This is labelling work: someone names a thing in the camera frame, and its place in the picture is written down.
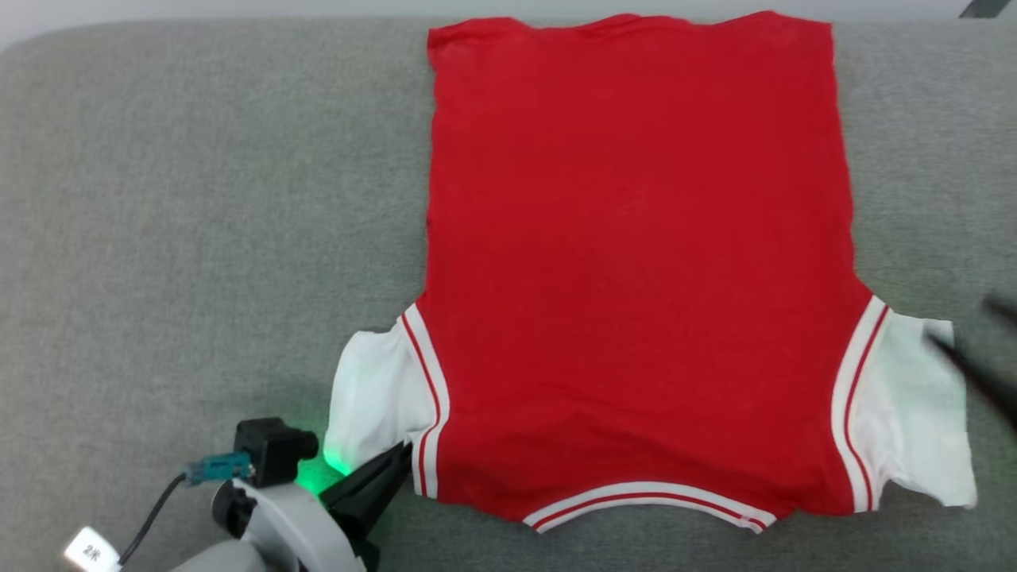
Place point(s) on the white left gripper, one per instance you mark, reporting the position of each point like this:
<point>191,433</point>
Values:
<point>306,532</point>

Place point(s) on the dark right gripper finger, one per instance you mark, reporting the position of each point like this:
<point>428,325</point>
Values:
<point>985,381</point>
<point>1005,310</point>

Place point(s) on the red and white t-shirt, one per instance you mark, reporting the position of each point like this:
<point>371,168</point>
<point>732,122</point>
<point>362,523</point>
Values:
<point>636,278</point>

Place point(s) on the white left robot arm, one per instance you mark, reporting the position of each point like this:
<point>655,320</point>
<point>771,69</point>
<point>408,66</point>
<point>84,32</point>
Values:
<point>214,562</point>

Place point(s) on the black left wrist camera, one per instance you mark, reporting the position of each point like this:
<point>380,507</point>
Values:
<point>270,449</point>

